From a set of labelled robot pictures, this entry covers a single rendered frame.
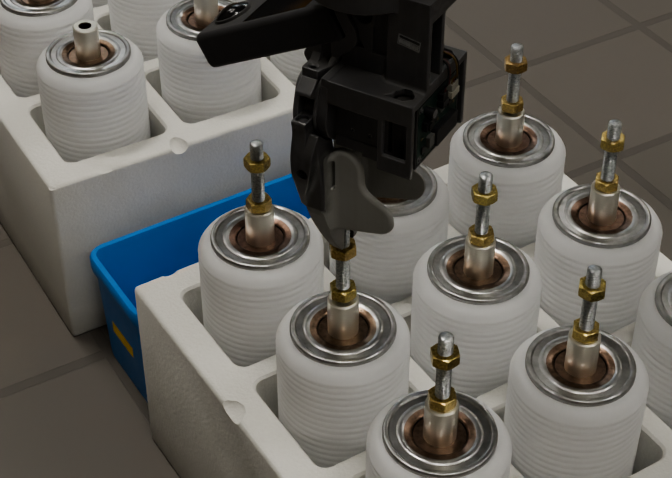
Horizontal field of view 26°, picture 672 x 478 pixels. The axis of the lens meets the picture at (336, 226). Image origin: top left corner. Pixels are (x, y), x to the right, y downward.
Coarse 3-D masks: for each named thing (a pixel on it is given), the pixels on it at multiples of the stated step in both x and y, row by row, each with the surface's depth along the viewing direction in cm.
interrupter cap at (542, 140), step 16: (496, 112) 123; (480, 128) 121; (528, 128) 121; (544, 128) 121; (464, 144) 120; (480, 144) 119; (496, 144) 120; (528, 144) 120; (544, 144) 119; (480, 160) 118; (496, 160) 117; (512, 160) 118; (528, 160) 117
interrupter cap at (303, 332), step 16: (304, 304) 104; (320, 304) 104; (368, 304) 104; (384, 304) 104; (304, 320) 103; (320, 320) 103; (368, 320) 103; (384, 320) 103; (304, 336) 102; (320, 336) 102; (368, 336) 102; (384, 336) 102; (304, 352) 101; (320, 352) 101; (336, 352) 101; (352, 352) 101; (368, 352) 101; (384, 352) 101
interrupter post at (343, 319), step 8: (328, 296) 101; (328, 304) 101; (336, 304) 100; (344, 304) 100; (352, 304) 100; (328, 312) 101; (336, 312) 100; (344, 312) 100; (352, 312) 101; (328, 320) 102; (336, 320) 101; (344, 320) 101; (352, 320) 101; (328, 328) 102; (336, 328) 101; (344, 328) 101; (352, 328) 102; (336, 336) 102; (344, 336) 102; (352, 336) 102
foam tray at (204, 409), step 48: (144, 288) 117; (192, 288) 117; (144, 336) 119; (192, 336) 112; (624, 336) 112; (192, 384) 112; (240, 384) 108; (432, 384) 108; (192, 432) 117; (240, 432) 106; (288, 432) 105
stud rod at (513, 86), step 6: (516, 48) 114; (522, 48) 114; (510, 54) 115; (516, 54) 114; (522, 54) 115; (510, 60) 115; (516, 60) 115; (510, 78) 116; (516, 78) 116; (510, 84) 116; (516, 84) 116; (510, 90) 117; (516, 90) 117; (510, 96) 117; (516, 96) 117; (510, 102) 117
